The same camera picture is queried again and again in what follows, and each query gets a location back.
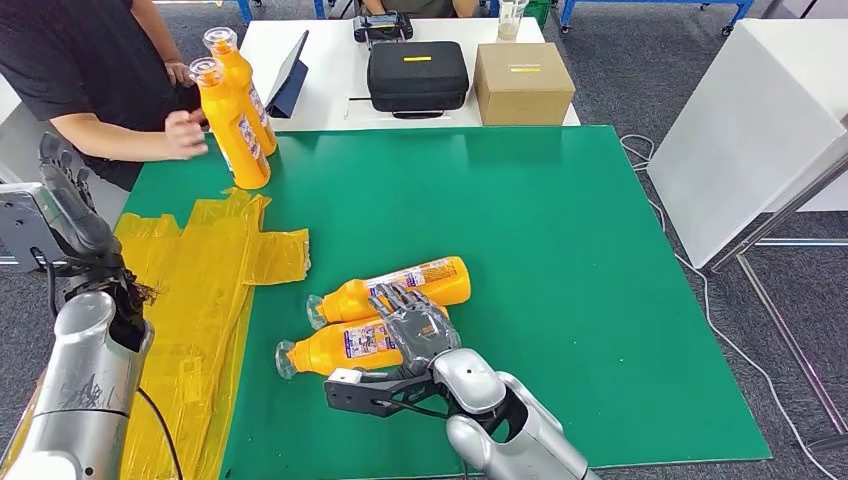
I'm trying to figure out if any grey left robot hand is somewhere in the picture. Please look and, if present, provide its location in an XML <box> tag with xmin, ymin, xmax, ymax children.
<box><xmin>38</xmin><ymin>132</ymin><xmax>124</xmax><ymax>263</ymax></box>

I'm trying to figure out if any person's right hand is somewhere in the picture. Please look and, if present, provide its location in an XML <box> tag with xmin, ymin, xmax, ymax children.
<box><xmin>163</xmin><ymin>109</ymin><xmax>210</xmax><ymax>160</ymax></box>

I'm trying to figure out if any person's left hand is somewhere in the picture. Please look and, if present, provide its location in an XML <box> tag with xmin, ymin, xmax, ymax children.
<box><xmin>164</xmin><ymin>59</ymin><xmax>197</xmax><ymax>89</ymax></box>

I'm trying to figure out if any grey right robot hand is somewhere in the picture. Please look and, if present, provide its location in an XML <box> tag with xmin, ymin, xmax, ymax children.
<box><xmin>368</xmin><ymin>283</ymin><xmax>462</xmax><ymax>376</ymax></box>

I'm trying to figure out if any orange bottle clear cap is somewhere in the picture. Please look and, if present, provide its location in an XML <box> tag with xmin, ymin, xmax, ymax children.
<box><xmin>305</xmin><ymin>256</ymin><xmax>472</xmax><ymax>331</ymax></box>
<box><xmin>275</xmin><ymin>305</ymin><xmax>452</xmax><ymax>381</ymax></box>
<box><xmin>201</xmin><ymin>26</ymin><xmax>278</xmax><ymax>157</ymax></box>
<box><xmin>189</xmin><ymin>57</ymin><xmax>272</xmax><ymax>191</ymax></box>

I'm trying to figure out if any black handheld controller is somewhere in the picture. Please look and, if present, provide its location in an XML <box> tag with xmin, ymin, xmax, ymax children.
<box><xmin>352</xmin><ymin>10</ymin><xmax>415</xmax><ymax>46</ymax></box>

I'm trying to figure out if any white panel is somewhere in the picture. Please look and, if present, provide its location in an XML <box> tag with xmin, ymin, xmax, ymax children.
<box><xmin>645</xmin><ymin>17</ymin><xmax>848</xmax><ymax>269</ymax></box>
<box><xmin>0</xmin><ymin>76</ymin><xmax>130</xmax><ymax>213</ymax></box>

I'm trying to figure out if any tablet in blue case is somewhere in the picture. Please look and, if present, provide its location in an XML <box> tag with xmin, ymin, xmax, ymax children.
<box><xmin>264</xmin><ymin>29</ymin><xmax>310</xmax><ymax>119</ymax></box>

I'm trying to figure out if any person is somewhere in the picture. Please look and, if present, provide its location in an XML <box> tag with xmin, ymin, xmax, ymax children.
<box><xmin>0</xmin><ymin>0</ymin><xmax>210</xmax><ymax>192</ymax></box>
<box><xmin>362</xmin><ymin>0</ymin><xmax>478</xmax><ymax>19</ymax></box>

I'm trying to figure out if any yellow tape patch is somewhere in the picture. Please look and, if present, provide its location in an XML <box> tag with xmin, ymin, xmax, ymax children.
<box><xmin>0</xmin><ymin>188</ymin><xmax>313</xmax><ymax>480</ymax></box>

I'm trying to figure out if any white table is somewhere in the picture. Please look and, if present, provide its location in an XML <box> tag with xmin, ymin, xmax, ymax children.
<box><xmin>239</xmin><ymin>17</ymin><xmax>582</xmax><ymax>134</ymax></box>

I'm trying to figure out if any black carrying case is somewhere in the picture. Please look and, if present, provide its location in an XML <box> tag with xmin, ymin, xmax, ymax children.
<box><xmin>366</xmin><ymin>40</ymin><xmax>470</xmax><ymax>121</ymax></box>

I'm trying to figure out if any brown cardboard box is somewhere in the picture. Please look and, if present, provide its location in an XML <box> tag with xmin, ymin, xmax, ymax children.
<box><xmin>473</xmin><ymin>42</ymin><xmax>576</xmax><ymax>127</ymax></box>

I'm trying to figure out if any clear plastic cup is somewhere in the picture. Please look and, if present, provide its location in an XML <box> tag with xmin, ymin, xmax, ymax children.
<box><xmin>496</xmin><ymin>0</ymin><xmax>530</xmax><ymax>42</ymax></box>

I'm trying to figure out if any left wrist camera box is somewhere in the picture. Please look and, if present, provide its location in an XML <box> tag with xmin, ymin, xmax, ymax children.
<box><xmin>0</xmin><ymin>182</ymin><xmax>68</xmax><ymax>274</ymax></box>

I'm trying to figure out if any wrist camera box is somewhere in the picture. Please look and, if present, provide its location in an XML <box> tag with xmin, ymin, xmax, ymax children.
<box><xmin>0</xmin><ymin>182</ymin><xmax>68</xmax><ymax>274</ymax></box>
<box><xmin>323</xmin><ymin>368</ymin><xmax>452</xmax><ymax>419</ymax></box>

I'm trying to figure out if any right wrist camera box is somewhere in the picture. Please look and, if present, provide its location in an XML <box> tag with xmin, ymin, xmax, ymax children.
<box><xmin>323</xmin><ymin>368</ymin><xmax>452</xmax><ymax>419</ymax></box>

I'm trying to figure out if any white floor cable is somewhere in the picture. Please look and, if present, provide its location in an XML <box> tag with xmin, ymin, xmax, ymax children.
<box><xmin>619</xmin><ymin>132</ymin><xmax>843</xmax><ymax>480</ymax></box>

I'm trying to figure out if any grey metal frame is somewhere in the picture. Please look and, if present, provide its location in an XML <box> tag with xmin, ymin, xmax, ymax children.
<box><xmin>708</xmin><ymin>132</ymin><xmax>848</xmax><ymax>458</ymax></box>

